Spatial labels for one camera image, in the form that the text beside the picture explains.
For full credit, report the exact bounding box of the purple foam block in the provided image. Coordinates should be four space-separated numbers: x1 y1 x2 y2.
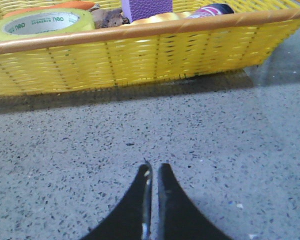
121 0 173 23

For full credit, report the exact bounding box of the brown dried root piece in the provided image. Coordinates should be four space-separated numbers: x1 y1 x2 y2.
87 3 130 29

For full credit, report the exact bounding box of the orange toy carrot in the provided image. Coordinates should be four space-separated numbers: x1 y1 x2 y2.
2 0 95 19

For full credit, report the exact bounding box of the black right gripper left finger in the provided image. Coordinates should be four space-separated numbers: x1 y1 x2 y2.
82 161 153 240

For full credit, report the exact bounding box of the yellow-green tape roll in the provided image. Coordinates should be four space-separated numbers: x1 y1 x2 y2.
0 8 95 41

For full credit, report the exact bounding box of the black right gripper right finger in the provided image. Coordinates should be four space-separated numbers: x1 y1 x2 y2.
158 163 230 240

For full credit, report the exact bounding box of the yellow woven plastic basket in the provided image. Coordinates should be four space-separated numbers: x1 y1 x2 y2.
0 0 300 96

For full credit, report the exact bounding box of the glossy yellow round object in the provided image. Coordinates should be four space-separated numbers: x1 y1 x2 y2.
130 11 192 26

